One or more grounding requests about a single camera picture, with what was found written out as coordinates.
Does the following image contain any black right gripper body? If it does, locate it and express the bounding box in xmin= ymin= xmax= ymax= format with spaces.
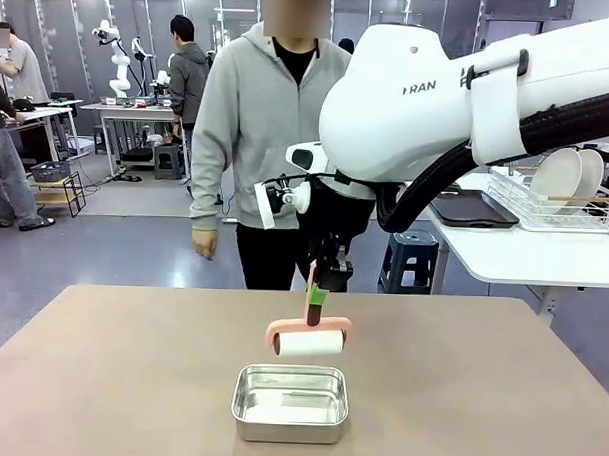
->
xmin=307 ymin=230 xmax=354 ymax=267

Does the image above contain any pink lint roller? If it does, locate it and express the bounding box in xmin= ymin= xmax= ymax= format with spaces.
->
xmin=263 ymin=259 xmax=357 ymax=361

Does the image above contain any person's right forearm grey sleeve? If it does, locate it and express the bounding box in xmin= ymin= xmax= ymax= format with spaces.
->
xmin=188 ymin=148 xmax=224 ymax=232

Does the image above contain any person's right hand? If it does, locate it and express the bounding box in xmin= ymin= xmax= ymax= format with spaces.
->
xmin=190 ymin=227 xmax=219 ymax=261

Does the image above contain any grey plastic stool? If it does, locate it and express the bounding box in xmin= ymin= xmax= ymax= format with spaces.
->
xmin=379 ymin=229 xmax=440 ymax=297

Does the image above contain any person in grey hoodie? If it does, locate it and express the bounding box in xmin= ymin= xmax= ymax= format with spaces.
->
xmin=185 ymin=18 xmax=383 ymax=295

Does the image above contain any stainless steel rectangular pan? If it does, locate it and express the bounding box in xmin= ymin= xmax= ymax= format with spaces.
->
xmin=229 ymin=363 xmax=352 ymax=447

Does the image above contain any dark small stool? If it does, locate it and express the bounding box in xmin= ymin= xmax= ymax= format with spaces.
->
xmin=153 ymin=143 xmax=184 ymax=181

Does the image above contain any white side table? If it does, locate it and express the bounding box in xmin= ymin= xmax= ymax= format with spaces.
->
xmin=420 ymin=170 xmax=609 ymax=330

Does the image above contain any man in grey jacket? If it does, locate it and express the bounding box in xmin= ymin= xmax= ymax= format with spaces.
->
xmin=163 ymin=13 xmax=213 ymax=186

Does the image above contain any background workbench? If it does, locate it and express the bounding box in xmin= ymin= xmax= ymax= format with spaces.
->
xmin=78 ymin=95 xmax=178 ymax=172

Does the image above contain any grey plastic basket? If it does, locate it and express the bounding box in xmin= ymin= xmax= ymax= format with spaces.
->
xmin=29 ymin=160 xmax=72 ymax=184

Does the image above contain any white background desk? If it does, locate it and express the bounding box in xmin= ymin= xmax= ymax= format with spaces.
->
xmin=5 ymin=97 xmax=85 ymax=171

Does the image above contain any man in dark sweater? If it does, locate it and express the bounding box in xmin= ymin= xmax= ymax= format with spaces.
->
xmin=0 ymin=66 xmax=62 ymax=233

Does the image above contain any person in beige shirt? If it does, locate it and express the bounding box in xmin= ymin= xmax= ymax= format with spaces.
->
xmin=0 ymin=20 xmax=53 ymax=105

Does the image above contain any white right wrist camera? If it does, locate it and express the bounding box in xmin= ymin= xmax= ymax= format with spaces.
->
xmin=251 ymin=177 xmax=313 ymax=233

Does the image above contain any right arm black hose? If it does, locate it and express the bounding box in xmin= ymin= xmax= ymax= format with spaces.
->
xmin=375 ymin=79 xmax=609 ymax=244

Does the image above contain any white wire dish rack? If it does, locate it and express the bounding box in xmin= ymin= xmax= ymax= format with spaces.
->
xmin=486 ymin=163 xmax=609 ymax=235

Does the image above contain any black wire wood-top shelf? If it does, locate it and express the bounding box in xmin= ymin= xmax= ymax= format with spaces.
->
xmin=27 ymin=170 xmax=87 ymax=219

